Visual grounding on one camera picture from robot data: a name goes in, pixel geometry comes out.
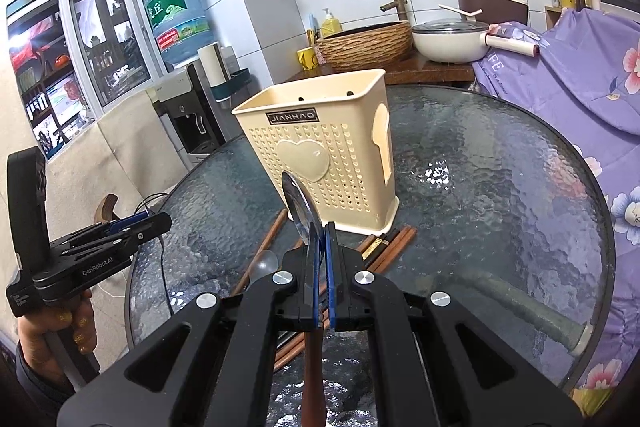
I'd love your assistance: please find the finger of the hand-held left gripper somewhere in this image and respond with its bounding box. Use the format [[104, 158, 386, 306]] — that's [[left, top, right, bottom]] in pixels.
[[62, 213, 174, 265], [56, 213, 152, 244]]

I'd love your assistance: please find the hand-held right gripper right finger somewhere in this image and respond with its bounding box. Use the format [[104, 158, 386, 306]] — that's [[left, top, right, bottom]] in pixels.
[[325, 221, 584, 427]]

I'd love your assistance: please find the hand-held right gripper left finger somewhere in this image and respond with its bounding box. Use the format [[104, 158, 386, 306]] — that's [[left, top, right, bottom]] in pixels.
[[57, 222, 325, 427]]

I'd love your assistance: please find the shiny metal spoon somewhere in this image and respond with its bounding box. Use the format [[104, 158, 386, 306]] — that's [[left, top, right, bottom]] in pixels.
[[245, 251, 282, 290]]

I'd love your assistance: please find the metal spoon with wooden handle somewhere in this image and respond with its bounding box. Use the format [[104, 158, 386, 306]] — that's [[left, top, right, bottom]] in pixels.
[[280, 171, 328, 427]]

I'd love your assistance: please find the beige perforated utensil holder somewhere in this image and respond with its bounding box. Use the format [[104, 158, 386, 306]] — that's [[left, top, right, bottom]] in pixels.
[[232, 68, 401, 234]]

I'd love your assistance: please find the person's left forearm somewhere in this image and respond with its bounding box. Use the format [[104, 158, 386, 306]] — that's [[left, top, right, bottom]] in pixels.
[[14, 341, 76, 415]]

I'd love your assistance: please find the person's left hand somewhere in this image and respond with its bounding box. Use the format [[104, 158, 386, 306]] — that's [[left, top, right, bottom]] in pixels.
[[19, 292, 98, 379]]

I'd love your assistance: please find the brown wooden chair part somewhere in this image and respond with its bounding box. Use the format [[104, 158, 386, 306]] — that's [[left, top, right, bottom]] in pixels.
[[96, 194, 124, 224]]

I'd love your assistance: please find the water dispenser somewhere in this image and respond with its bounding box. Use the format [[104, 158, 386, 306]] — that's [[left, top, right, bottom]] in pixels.
[[146, 62, 237, 158]]

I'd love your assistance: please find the sliding glass window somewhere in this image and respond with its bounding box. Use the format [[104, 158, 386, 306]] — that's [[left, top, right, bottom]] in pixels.
[[6, 0, 167, 158]]

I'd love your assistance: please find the blue water jug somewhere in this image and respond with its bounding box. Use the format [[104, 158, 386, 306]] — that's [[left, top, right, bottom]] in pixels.
[[144, 0, 212, 66]]

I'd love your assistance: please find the yellow mug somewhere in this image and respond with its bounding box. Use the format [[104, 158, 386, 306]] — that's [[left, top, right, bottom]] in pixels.
[[297, 47, 321, 70]]

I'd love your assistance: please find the wooden counter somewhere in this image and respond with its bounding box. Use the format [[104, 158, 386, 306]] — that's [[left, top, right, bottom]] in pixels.
[[285, 57, 476, 88]]

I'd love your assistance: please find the woven pattern basin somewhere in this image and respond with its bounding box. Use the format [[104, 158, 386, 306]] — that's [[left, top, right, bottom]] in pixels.
[[316, 21, 414, 73]]

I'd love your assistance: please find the yellow soap dispenser bottle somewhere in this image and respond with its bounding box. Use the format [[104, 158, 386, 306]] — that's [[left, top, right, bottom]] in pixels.
[[320, 8, 344, 39]]

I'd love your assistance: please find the white pan with glass lid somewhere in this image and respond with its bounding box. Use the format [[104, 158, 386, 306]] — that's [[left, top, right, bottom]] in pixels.
[[411, 19, 540, 64]]

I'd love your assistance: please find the bronze faucet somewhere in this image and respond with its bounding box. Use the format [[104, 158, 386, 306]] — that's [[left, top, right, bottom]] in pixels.
[[380, 0, 412, 23]]

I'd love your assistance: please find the white rice paddle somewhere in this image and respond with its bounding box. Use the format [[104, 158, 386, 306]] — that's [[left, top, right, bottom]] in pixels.
[[438, 4, 483, 18]]

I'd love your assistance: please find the purple floral cloth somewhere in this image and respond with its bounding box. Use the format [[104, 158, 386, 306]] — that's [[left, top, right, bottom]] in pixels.
[[472, 7, 640, 408]]

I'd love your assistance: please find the brown and white rice cooker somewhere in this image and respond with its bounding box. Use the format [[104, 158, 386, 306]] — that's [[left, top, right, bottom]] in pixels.
[[456, 0, 530, 30]]

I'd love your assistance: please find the teal wall holder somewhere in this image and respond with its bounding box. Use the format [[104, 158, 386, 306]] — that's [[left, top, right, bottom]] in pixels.
[[210, 68, 254, 102]]

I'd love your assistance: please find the grey table frame tube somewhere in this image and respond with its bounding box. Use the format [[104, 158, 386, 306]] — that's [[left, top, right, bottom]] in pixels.
[[440, 267, 592, 354]]

